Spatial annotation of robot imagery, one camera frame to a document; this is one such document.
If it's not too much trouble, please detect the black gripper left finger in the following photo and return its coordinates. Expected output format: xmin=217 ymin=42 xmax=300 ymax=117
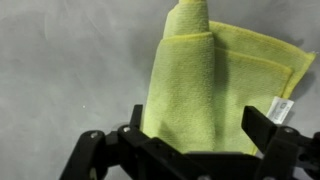
xmin=59 ymin=104 xmax=208 ymax=180

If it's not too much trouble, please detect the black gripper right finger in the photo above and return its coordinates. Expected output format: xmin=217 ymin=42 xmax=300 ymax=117
xmin=241 ymin=105 xmax=320 ymax=180

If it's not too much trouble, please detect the yellow-green microfiber towel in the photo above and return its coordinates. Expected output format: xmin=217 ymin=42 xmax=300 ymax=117
xmin=139 ymin=0 xmax=317 ymax=156

